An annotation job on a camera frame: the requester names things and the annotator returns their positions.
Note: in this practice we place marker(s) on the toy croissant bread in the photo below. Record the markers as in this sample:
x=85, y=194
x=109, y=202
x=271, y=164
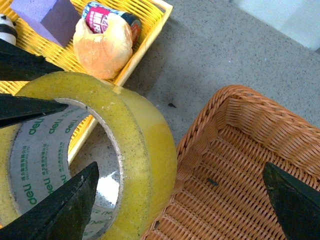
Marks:
x=103, y=55

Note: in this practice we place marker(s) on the yellow woven basket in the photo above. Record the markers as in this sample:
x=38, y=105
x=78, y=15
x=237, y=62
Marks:
x=153, y=14

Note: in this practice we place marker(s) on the yellow packing tape roll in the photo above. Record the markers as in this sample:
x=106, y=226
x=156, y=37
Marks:
x=137, y=164

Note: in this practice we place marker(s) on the brown wicker basket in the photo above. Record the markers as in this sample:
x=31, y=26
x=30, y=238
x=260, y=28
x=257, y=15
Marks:
x=219, y=192

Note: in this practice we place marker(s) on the purple foam cube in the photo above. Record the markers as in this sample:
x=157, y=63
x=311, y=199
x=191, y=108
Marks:
x=54, y=20

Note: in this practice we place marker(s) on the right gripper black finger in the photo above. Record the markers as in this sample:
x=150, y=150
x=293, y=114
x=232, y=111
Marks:
x=19, y=109
x=17, y=64
x=296, y=204
x=63, y=215

